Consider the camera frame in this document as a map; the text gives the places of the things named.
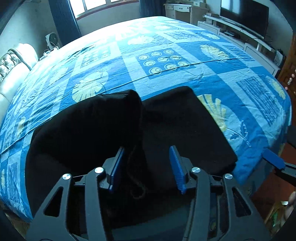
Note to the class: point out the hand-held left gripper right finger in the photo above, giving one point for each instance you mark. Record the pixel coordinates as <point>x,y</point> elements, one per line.
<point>177,169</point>

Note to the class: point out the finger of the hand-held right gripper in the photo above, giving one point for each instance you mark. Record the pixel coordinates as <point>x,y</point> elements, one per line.
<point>274,158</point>

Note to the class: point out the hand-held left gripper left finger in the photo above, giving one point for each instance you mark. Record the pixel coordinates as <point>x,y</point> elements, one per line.
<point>116,171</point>

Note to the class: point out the black pants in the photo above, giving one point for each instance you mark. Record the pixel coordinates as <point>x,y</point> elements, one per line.
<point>185,129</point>

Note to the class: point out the person's right hand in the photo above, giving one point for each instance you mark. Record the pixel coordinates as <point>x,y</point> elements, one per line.
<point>292,200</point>

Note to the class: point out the brown wooden cabinet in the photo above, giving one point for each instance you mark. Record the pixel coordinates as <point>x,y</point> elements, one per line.
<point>285,76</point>

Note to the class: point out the white television stand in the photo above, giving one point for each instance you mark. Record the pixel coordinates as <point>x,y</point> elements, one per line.
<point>252,48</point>

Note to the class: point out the blue patterned bed sheet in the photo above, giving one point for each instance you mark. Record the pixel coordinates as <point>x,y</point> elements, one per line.
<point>161,41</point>

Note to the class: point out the white power strip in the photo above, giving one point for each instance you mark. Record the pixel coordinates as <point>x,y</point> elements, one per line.
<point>47,52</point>

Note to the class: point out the white box fan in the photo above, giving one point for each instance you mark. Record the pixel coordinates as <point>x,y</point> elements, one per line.
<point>53,40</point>

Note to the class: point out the flat screen television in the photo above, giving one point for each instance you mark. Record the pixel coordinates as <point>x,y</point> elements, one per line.
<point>242,16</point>

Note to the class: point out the beige tufted headboard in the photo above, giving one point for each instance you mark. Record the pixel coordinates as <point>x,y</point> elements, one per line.
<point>16,60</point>

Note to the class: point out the cream dresser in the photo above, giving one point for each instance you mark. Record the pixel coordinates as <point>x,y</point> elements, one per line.
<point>182,10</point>

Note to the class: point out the blue curtain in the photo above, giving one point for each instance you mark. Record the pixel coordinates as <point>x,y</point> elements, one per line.
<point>63,18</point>
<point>150,8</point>

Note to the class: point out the window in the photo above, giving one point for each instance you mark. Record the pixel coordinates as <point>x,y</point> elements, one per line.
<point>97,5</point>

